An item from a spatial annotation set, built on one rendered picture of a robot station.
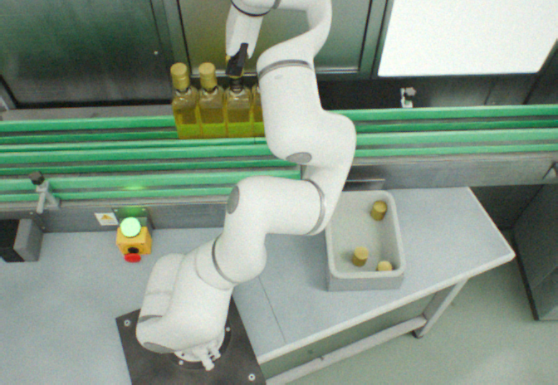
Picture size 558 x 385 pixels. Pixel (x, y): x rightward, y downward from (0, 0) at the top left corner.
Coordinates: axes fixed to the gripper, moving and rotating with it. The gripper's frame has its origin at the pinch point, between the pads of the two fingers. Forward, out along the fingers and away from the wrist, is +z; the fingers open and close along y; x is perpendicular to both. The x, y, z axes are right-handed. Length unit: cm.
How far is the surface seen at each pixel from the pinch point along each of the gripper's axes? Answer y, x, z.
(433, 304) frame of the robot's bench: 23, 78, 70
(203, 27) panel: -12.9, -5.9, 4.3
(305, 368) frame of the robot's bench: 38, 41, 91
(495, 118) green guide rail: -3, 68, 9
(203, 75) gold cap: 1.2, -5.5, 4.2
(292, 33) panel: -12.8, 13.7, 1.7
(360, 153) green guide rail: 4.2, 35.1, 20.0
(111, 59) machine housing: -16.8, -25.5, 22.2
